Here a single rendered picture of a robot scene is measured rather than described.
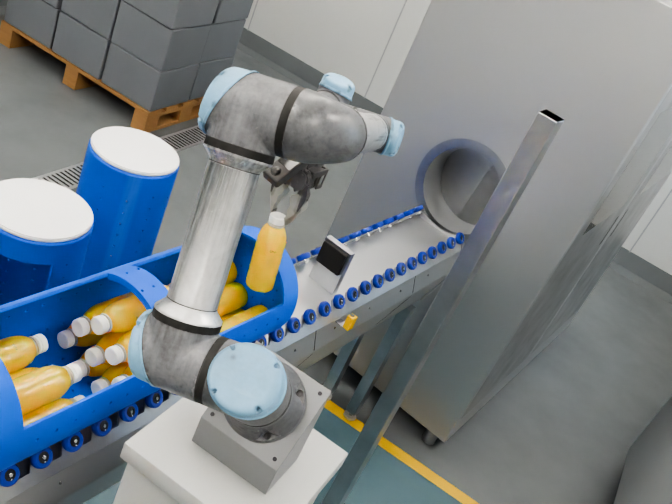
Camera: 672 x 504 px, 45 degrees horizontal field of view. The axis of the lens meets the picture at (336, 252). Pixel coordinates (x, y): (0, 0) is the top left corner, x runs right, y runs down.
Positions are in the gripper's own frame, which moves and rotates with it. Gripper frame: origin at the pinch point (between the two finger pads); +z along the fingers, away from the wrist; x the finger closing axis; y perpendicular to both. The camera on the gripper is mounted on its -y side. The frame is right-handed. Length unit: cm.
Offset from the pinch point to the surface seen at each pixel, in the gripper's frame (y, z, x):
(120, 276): -36.2, 13.1, 9.1
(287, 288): 5.7, 18.7, -6.9
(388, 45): 406, 71, 196
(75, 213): -9, 32, 52
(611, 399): 272, 132, -81
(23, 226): -25, 32, 52
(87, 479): -48, 51, -9
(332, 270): 49, 34, 3
